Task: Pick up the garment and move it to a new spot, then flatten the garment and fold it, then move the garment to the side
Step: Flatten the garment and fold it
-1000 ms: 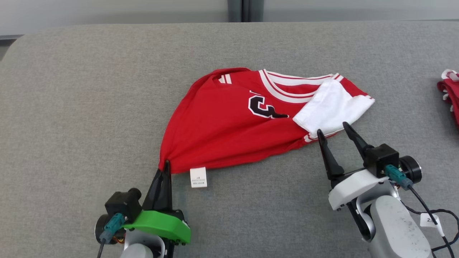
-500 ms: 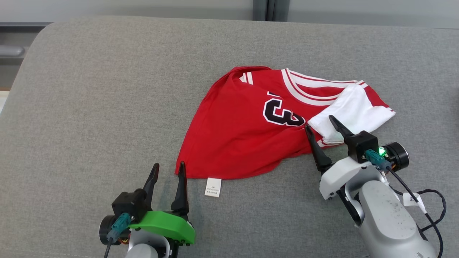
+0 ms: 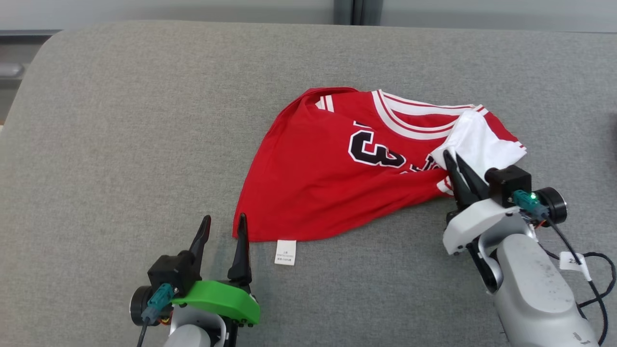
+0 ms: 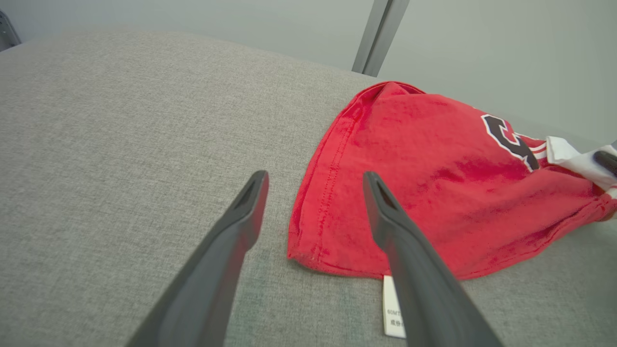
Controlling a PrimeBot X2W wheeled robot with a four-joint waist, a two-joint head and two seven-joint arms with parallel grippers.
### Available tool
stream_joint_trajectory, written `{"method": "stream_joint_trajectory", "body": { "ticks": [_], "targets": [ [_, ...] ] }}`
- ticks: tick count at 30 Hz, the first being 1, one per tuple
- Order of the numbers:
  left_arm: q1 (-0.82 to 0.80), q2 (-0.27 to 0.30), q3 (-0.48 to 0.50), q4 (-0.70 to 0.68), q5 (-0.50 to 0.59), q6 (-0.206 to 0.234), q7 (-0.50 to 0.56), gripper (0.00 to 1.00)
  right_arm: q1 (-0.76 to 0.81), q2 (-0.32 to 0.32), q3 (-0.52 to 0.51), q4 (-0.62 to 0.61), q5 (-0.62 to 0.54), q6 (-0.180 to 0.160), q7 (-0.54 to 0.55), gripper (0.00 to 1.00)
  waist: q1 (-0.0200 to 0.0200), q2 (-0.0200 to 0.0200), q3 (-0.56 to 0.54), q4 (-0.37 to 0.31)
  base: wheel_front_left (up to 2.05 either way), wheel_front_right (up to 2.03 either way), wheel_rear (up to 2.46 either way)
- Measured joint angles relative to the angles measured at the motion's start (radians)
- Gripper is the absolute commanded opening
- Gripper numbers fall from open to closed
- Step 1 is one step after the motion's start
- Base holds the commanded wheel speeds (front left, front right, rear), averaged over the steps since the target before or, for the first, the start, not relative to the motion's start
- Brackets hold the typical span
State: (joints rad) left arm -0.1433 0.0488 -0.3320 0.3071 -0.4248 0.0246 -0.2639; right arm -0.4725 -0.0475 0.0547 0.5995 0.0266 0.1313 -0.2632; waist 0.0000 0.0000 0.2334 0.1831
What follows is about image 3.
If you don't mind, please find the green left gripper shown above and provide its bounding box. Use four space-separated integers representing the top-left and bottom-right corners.
129 213 261 326

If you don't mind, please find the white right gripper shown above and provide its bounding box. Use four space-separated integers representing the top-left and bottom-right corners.
443 150 568 256

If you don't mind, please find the red and white basketball jersey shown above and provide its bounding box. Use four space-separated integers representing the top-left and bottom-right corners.
233 87 527 266

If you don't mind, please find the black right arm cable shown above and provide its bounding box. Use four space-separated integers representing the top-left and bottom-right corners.
512 189 617 345

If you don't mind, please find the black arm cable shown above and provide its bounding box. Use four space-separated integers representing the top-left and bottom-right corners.
512 189 617 345
136 283 175 347

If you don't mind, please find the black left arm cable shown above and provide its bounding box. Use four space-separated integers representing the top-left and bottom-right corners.
136 283 175 347

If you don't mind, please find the white cable label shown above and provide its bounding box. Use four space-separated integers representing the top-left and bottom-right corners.
559 252 591 281

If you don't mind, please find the grey vertical post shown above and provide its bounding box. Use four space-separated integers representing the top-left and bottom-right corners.
334 0 382 26

